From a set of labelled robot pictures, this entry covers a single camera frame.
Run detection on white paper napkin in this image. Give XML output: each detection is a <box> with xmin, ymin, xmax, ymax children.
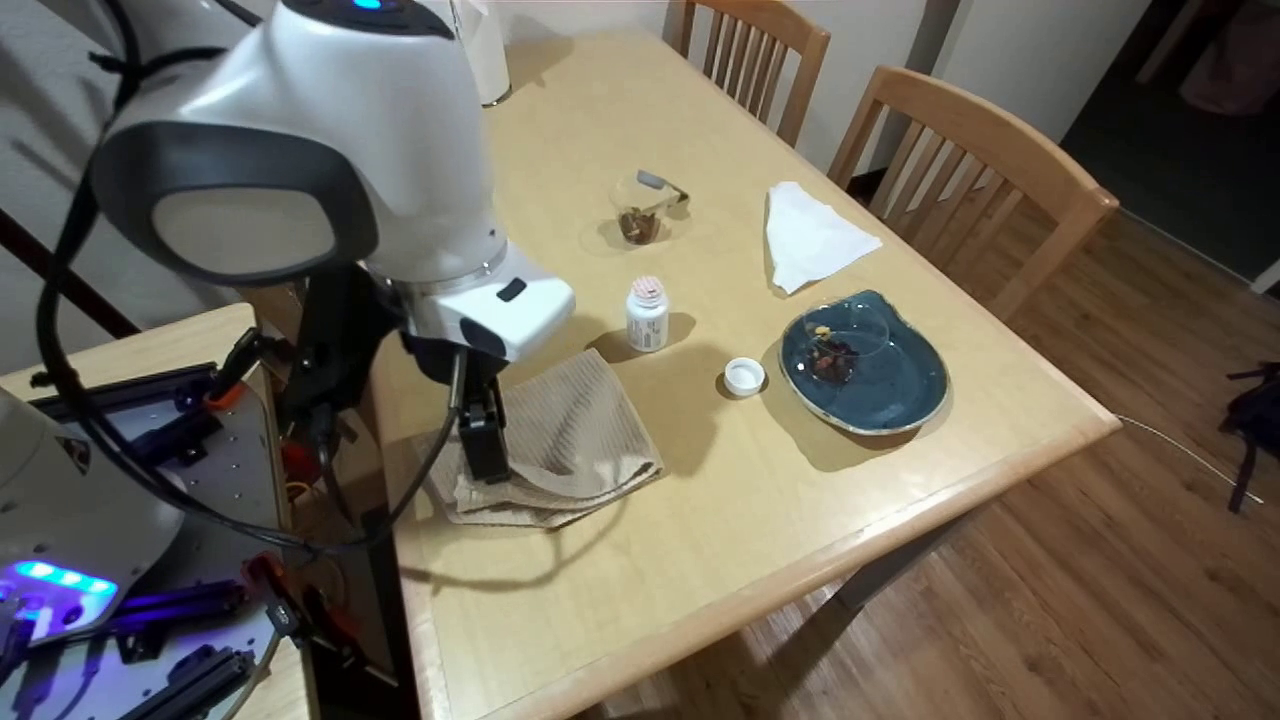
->
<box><xmin>762</xmin><ymin>179</ymin><xmax>889</xmax><ymax>302</ymax></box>

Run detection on brown crumbly lump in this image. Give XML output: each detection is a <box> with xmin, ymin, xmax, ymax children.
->
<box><xmin>618</xmin><ymin>199</ymin><xmax>667</xmax><ymax>249</ymax></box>

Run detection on grey perforated metal plate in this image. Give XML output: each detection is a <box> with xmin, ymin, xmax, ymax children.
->
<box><xmin>71</xmin><ymin>384</ymin><xmax>304</xmax><ymax>720</ymax></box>

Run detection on white pill bottle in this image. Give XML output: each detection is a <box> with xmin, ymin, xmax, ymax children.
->
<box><xmin>625</xmin><ymin>273</ymin><xmax>678</xmax><ymax>356</ymax></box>

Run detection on white floor cable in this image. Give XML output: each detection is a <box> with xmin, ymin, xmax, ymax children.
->
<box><xmin>1116</xmin><ymin>411</ymin><xmax>1271</xmax><ymax>498</ymax></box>

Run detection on wooden robot cart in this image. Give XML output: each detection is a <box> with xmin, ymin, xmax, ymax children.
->
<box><xmin>0</xmin><ymin>302</ymin><xmax>405</xmax><ymax>720</ymax></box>

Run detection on blue black bar clamp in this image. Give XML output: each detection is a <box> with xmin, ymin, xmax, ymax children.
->
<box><xmin>31</xmin><ymin>362</ymin><xmax>234</xmax><ymax>473</ymax></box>

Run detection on wooden slat-back chair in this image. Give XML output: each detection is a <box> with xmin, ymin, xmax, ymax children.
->
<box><xmin>823</xmin><ymin>63</ymin><xmax>1125</xmax><ymax>323</ymax></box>

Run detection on purple plastic tool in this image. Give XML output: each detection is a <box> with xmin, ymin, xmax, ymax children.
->
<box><xmin>97</xmin><ymin>577</ymin><xmax>257</xmax><ymax>660</ymax></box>

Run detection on metal spoon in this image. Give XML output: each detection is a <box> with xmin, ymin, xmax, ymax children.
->
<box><xmin>631</xmin><ymin>167</ymin><xmax>695</xmax><ymax>210</ymax></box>

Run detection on orange-handled clamp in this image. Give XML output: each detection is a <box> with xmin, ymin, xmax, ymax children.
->
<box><xmin>203</xmin><ymin>323</ymin><xmax>296</xmax><ymax>416</ymax></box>

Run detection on wooden chair back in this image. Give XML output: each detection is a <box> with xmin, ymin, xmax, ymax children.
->
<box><xmin>661</xmin><ymin>0</ymin><xmax>831</xmax><ymax>151</ymax></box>

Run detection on dark food scraps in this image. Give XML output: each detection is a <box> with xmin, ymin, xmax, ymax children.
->
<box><xmin>803</xmin><ymin>323</ymin><xmax>868</xmax><ymax>384</ymax></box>

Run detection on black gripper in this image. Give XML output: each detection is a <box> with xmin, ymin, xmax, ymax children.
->
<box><xmin>444</xmin><ymin>341</ymin><xmax>521</xmax><ymax>484</ymax></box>

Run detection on white bottle cap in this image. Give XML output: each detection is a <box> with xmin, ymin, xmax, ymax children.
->
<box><xmin>717</xmin><ymin>353</ymin><xmax>774</xmax><ymax>404</ymax></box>

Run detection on red-handled pliers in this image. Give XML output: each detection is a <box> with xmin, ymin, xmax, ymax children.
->
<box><xmin>240</xmin><ymin>552</ymin><xmax>358</xmax><ymax>671</ymax></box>

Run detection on black hand tool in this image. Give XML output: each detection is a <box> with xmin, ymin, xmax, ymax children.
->
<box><xmin>118</xmin><ymin>640</ymin><xmax>272</xmax><ymax>720</ymax></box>

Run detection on black diagonal rod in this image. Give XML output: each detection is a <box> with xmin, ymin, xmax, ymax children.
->
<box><xmin>0</xmin><ymin>210</ymin><xmax>143</xmax><ymax>341</ymax></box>

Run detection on blue ceramic plate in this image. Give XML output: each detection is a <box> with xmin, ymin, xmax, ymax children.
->
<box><xmin>776</xmin><ymin>288</ymin><xmax>953</xmax><ymax>440</ymax></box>

